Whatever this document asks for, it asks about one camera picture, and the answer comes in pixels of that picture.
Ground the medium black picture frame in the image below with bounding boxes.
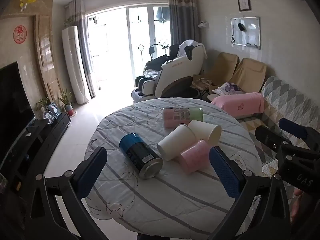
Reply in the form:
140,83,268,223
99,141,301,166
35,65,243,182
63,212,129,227
237,0,251,12

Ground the white standing air conditioner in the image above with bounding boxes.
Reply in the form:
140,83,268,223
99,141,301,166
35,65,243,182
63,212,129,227
62,26,90,105

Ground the black television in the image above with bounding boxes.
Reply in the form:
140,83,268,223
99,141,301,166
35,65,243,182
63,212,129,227
0,61,35,145

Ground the photo frame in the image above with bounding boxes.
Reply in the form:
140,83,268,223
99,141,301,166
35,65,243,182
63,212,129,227
47,102,62,118

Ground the small potted plant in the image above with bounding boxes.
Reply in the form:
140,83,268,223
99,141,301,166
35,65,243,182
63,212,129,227
35,97,51,113

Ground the wall whiteboard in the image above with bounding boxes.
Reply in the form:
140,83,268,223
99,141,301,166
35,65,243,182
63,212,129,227
230,16,262,50

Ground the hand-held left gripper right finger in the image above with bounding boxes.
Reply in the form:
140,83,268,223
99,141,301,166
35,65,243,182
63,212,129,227
209,146,293,240

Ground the round table with grey cloth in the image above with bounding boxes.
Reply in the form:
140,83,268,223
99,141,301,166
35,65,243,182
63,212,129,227
84,97,263,237

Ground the small folding table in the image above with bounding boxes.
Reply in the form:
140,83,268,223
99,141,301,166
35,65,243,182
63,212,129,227
190,74,213,101

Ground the tan sofa back cushion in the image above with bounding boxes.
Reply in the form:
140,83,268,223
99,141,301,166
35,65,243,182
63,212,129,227
229,58,267,93
211,52,240,86

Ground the white massage chair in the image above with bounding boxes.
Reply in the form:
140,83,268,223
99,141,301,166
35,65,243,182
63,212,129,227
131,40,208,103

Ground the pink cup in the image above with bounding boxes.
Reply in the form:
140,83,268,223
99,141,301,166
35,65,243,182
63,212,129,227
179,139,213,174

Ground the potted plant in red pot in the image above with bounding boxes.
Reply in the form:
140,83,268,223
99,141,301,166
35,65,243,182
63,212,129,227
57,88,75,117

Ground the red round wall decoration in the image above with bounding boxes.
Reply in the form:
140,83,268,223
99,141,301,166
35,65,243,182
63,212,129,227
13,25,28,43

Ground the white cloth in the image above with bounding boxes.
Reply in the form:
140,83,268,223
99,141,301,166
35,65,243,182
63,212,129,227
178,40,203,61

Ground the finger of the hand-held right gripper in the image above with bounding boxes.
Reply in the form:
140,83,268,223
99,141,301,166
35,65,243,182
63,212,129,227
278,118,320,153
254,125,293,157

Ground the green plant on air conditioner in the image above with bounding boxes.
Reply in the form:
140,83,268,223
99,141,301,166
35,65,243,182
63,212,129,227
63,16,76,28

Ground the blue and black can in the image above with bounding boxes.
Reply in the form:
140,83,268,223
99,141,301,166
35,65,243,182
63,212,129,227
119,133,164,180

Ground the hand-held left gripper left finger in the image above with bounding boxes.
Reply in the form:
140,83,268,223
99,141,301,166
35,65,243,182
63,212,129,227
25,146,108,240

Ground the black television cabinet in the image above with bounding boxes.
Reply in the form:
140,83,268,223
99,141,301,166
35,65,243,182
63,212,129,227
0,111,72,198

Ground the pink and green cylinder container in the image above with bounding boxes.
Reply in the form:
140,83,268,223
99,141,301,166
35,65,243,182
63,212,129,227
162,107,204,129

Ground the white paper cup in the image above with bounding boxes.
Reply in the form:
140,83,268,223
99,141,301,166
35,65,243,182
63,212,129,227
188,120,222,146
157,124,197,162

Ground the floral pillow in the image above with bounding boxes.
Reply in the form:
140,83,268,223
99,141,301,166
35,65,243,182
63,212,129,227
212,82,246,96

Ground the pink towel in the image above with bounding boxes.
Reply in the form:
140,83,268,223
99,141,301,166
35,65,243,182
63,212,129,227
211,92,265,119

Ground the person's right hand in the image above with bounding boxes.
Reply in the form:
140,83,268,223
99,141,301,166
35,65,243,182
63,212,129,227
290,188,307,225

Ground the sofa with patterned cover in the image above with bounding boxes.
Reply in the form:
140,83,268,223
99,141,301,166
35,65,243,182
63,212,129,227
207,76,320,178

